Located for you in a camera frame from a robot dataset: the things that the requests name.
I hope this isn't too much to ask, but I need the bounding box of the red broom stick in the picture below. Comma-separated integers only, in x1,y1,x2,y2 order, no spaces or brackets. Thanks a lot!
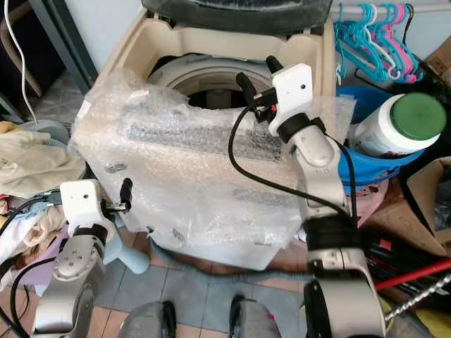
373,261,451,291

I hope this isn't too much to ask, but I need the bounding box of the grey robot left leg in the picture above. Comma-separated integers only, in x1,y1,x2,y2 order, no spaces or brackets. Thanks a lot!
118,301,178,338

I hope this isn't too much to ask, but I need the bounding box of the brown cardboard box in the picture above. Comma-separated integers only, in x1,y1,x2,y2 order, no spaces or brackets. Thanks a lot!
398,156,451,256

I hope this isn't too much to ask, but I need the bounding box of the dark grey washer lid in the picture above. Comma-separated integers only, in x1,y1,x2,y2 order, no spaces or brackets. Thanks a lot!
141,0,334,36

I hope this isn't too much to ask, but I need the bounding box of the blue plastic basin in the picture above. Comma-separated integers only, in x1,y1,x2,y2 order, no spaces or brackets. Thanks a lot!
337,84,421,185

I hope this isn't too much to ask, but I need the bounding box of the grey robot right leg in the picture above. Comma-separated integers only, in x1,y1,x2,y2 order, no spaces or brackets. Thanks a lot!
227,296,290,338

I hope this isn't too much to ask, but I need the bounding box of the dark metal door frame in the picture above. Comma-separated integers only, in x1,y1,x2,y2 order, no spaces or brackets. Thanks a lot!
28,0,101,101

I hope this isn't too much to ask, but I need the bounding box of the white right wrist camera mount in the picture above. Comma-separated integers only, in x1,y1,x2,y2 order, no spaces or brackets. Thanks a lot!
266,63,316,136

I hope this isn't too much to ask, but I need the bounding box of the grey robot leg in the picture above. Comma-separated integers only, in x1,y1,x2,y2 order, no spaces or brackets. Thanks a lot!
118,301,178,338
227,296,290,338

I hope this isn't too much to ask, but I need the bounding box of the beige top-load washing machine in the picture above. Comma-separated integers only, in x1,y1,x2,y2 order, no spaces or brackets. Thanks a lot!
95,8,340,273

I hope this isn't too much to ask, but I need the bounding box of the white washer tub ring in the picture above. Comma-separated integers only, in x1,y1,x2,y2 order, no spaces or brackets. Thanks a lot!
147,55,283,111

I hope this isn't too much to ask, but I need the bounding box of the white jar with green lid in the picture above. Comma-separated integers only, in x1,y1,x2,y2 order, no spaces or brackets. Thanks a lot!
352,92,448,157

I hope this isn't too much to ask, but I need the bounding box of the silver metal chain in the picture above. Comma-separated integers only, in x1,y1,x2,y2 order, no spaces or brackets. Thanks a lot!
384,273,451,323

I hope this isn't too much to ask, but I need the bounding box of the thin white wall cable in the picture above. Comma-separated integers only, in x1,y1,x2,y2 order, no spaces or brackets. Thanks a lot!
4,0,42,122

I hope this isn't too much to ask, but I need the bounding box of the white plastic hanger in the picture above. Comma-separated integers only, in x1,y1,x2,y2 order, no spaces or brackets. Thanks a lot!
370,6,407,78

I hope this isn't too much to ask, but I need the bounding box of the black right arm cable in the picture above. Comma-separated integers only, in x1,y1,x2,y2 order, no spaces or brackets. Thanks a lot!
228,104,359,226

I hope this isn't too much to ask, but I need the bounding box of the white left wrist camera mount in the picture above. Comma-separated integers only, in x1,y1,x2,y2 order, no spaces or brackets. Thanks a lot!
59,180,110,230

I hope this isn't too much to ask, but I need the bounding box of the beige cloth garment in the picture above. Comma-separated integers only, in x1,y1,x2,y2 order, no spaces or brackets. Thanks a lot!
0,130,70,199

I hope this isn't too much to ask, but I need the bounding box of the silver clothes rail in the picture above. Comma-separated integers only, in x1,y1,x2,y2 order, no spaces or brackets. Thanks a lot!
331,4,451,15

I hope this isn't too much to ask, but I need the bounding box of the clear bubble wrap sheet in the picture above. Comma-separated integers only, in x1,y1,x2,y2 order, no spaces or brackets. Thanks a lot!
69,70,359,253

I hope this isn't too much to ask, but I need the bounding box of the lilac plastic basket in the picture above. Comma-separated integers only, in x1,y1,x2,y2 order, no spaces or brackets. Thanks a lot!
32,257,59,287

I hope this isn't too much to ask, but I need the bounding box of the pink plastic hanger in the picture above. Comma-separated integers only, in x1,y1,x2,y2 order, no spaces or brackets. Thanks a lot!
384,4,424,82

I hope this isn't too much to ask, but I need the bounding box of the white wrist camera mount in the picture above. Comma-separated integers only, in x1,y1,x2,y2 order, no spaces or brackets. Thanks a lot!
266,63,316,136
59,180,110,230

